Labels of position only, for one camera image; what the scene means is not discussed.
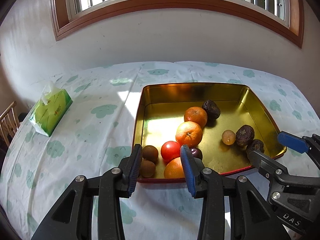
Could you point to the pale longan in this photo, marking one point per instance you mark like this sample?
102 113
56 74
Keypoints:
228 137

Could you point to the small dark wrinkled fruit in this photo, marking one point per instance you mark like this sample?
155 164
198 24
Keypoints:
255 145

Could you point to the dark purple plum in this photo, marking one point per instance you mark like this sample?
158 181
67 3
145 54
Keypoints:
197 153

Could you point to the brown longan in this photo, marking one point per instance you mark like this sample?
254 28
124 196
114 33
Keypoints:
147 169

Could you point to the dark wrinkled passion fruit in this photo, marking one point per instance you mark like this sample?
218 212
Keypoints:
244 135

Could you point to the red toffee tin box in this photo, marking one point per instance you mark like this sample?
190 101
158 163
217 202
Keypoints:
161 110

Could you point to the orange mandarin back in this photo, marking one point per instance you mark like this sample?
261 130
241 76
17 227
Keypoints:
197 115

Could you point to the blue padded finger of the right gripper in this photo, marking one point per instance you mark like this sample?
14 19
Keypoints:
308 145

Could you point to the large dark passion fruit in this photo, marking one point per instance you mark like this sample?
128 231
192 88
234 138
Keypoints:
212 110

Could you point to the green tissue pack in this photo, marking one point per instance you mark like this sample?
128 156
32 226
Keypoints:
49 110

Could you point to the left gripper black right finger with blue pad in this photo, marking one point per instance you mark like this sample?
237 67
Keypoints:
251 216

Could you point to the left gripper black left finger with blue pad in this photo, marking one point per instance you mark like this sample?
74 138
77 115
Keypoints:
71 215

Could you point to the orange mandarin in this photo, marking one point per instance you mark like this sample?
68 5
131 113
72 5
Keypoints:
189 133
197 115
174 169

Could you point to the brown wooden window frame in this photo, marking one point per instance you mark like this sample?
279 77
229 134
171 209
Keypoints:
64 26

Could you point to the orange mandarin front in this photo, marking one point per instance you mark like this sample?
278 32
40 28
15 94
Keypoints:
189 133

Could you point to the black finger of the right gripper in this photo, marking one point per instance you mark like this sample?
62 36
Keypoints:
268 167

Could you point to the tan longan top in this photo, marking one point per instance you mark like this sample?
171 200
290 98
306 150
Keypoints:
150 153

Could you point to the wooden chair left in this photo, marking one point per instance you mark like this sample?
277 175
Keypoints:
9 123

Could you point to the red tomato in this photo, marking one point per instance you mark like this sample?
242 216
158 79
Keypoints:
170 150

